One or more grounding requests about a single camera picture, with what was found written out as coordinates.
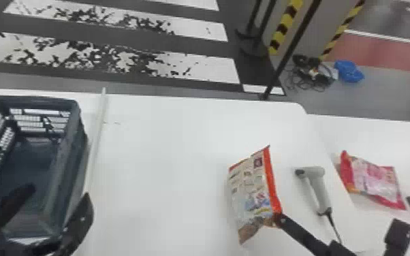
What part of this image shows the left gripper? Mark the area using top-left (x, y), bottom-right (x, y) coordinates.
top-left (0, 182), bottom-right (95, 256)

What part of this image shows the hand scanner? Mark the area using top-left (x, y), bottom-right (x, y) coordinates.
top-left (294, 165), bottom-right (344, 246)

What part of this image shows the blue basket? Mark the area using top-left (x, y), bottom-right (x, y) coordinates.
top-left (0, 95), bottom-right (90, 247)

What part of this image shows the orange cereal bag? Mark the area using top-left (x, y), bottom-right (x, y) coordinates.
top-left (227, 144), bottom-right (284, 245)

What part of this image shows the red snack packet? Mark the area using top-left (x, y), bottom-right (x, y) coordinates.
top-left (339, 150), bottom-right (407, 211)

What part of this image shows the blue bag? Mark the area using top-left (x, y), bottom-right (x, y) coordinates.
top-left (333, 59), bottom-right (366, 84)

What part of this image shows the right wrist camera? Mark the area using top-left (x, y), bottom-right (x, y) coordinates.
top-left (383, 218), bottom-right (410, 256)

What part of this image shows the black cable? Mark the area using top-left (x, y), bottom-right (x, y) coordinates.
top-left (284, 53), bottom-right (339, 93)

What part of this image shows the yellow black striped post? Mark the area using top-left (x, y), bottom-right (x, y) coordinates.
top-left (268, 0), bottom-right (304, 57)
top-left (318, 0), bottom-right (366, 61)

